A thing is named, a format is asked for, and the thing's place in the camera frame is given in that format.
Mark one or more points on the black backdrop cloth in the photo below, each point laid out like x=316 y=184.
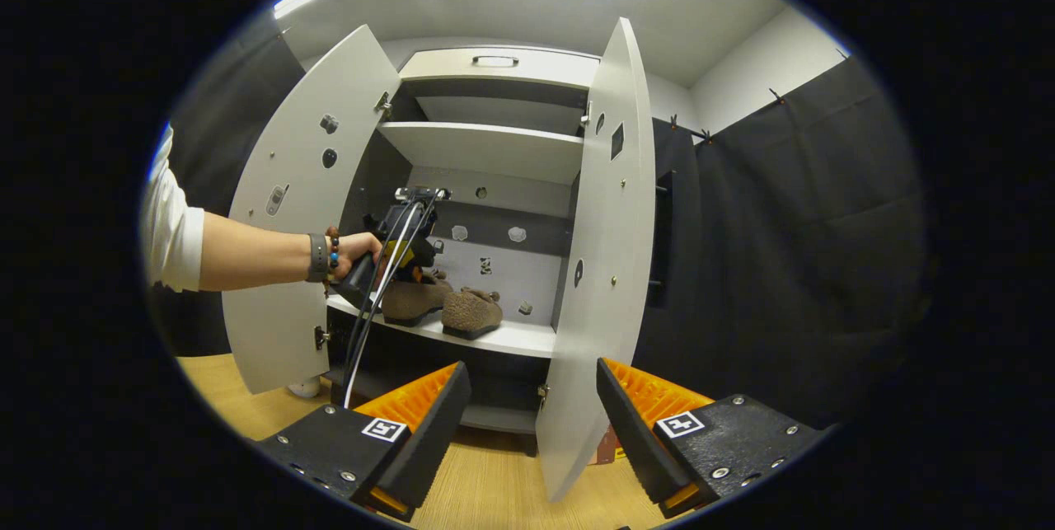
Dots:
x=783 y=225

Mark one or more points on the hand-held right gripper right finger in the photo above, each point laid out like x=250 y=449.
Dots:
x=630 y=439

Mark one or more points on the white cabinet shelf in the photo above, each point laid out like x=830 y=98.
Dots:
x=486 y=149
x=519 y=336

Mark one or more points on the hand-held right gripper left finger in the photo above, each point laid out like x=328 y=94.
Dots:
x=429 y=447

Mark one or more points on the white shoe cabinet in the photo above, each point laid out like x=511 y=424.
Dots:
x=486 y=151

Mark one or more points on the grey wristband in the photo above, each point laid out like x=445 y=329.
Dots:
x=318 y=258

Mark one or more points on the brown fuzzy shoe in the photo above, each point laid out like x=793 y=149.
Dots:
x=412 y=299
x=471 y=311

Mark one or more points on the white round object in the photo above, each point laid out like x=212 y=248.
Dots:
x=304 y=388

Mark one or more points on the white cabinet drawer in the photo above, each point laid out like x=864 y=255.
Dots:
x=445 y=67

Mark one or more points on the white shoe cabinet door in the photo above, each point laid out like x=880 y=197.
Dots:
x=280 y=266
x=597 y=225

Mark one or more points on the white orange box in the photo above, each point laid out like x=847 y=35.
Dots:
x=608 y=446

